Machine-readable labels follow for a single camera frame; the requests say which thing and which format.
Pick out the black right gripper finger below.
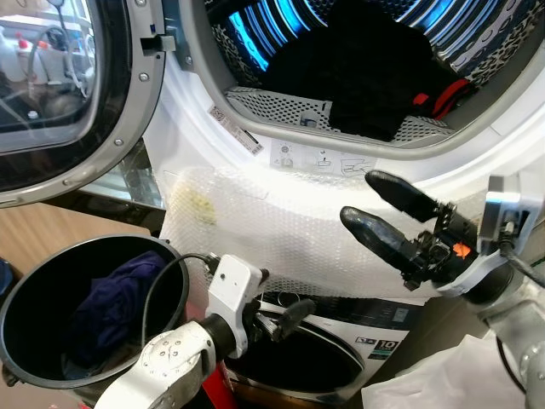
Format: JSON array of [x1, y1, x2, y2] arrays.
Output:
[[364, 170, 444, 225], [340, 205, 427, 281]]

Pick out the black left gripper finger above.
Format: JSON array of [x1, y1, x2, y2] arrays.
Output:
[[273, 297, 317, 341]]

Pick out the dark blue garment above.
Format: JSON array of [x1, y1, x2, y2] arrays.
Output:
[[64, 251, 168, 376]]

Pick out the black clothes pile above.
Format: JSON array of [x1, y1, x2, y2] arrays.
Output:
[[255, 0, 465, 142]]

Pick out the red plastic crate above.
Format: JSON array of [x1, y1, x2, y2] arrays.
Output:
[[200, 362, 241, 409]]

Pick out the clear bubble wrap sheet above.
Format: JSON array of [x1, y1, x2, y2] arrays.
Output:
[[160, 165, 513, 299]]

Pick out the white front-load dryer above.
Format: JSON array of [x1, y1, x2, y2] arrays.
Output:
[[141, 0, 545, 301]]

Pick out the pictogram instruction sticker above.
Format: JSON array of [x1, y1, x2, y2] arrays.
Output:
[[270, 141, 378, 176]]

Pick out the red and black garment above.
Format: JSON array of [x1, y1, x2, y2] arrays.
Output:
[[414, 78, 472, 120]]

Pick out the white plastic bag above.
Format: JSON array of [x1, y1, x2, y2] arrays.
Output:
[[361, 332, 531, 409]]

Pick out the white perforated lint filter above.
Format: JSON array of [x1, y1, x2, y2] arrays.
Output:
[[223, 85, 454, 146]]

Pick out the long barcode sticker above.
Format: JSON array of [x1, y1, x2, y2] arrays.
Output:
[[209, 105, 266, 157]]

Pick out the dark glass shelf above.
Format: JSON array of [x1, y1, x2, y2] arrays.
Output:
[[43, 141, 168, 236]]

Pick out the round black laundry basket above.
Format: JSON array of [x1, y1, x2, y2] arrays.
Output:
[[0, 234, 193, 393]]

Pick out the round grey dryer door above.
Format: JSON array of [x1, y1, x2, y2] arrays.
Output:
[[0, 0, 168, 210]]

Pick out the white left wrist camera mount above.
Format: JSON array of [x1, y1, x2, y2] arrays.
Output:
[[207, 254, 267, 360]]

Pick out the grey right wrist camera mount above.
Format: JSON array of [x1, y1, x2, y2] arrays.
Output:
[[439, 175, 542, 298]]

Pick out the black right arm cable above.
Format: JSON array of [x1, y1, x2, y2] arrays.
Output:
[[498, 228, 545, 287]]

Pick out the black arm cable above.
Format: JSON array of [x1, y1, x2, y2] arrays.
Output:
[[498, 228, 545, 287], [141, 252, 214, 350]]

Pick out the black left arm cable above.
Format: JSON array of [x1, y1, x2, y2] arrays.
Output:
[[141, 252, 214, 350]]

